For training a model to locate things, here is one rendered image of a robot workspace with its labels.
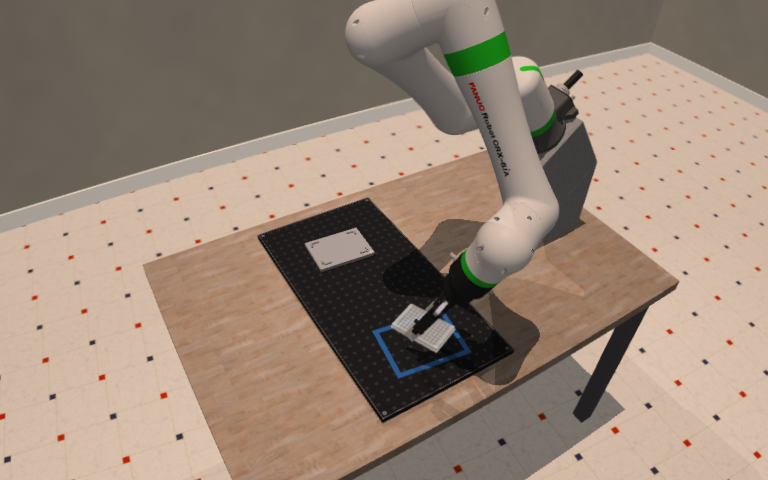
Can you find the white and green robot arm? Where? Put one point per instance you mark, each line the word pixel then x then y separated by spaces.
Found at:
pixel 481 94

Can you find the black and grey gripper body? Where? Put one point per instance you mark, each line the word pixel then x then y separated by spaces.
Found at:
pixel 451 295

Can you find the blue tape outline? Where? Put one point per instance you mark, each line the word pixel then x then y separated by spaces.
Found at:
pixel 425 366

